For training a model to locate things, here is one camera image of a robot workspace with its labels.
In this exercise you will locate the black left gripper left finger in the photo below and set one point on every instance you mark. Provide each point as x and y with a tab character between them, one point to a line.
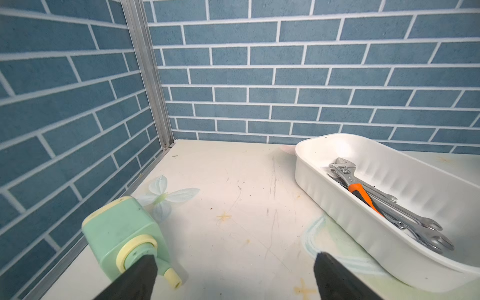
136	283

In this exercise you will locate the white plastic storage box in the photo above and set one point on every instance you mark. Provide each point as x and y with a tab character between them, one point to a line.
421	188

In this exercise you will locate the large silver open-end wrench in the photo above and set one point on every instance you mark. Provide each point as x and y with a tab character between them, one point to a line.
432	239

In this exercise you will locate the orange handled adjustable wrench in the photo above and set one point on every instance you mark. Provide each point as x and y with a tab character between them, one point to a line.
346	171

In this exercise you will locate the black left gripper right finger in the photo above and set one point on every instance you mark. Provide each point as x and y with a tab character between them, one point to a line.
335	282

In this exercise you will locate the silver combination wrench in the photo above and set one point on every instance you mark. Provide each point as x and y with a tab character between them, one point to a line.
392	201

